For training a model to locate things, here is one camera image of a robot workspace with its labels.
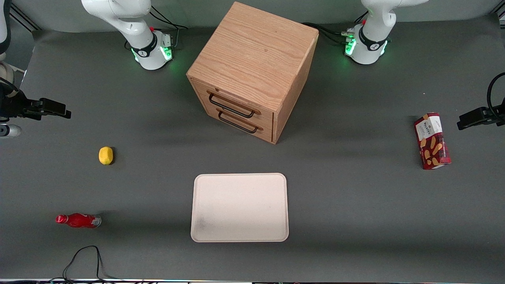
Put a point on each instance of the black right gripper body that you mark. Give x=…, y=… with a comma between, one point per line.
x=12, y=105

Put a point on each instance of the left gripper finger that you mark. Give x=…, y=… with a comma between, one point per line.
x=469, y=123
x=479, y=112

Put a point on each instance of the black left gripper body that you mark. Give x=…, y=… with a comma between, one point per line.
x=498, y=115

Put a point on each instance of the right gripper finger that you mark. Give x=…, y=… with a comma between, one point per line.
x=53, y=106
x=65, y=115

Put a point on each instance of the red coke bottle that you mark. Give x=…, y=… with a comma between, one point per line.
x=79, y=220

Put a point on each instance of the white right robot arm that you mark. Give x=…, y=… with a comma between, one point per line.
x=134, y=27

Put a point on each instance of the beige plastic tray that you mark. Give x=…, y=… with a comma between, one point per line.
x=239, y=207

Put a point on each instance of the grey object beside table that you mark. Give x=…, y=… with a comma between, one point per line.
x=10, y=73

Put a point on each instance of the red cookie box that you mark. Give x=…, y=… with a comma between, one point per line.
x=432, y=142

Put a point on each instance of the yellow lemon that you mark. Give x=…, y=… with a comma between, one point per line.
x=105, y=155

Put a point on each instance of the wooden drawer front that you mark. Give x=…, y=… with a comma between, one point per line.
x=236, y=100
x=260, y=132

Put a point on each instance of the wooden drawer cabinet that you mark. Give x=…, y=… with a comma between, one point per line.
x=252, y=51

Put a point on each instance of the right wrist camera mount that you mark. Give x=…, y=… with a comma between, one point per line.
x=10, y=131

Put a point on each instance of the aluminium frame bar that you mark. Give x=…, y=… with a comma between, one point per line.
x=25, y=19
x=499, y=15

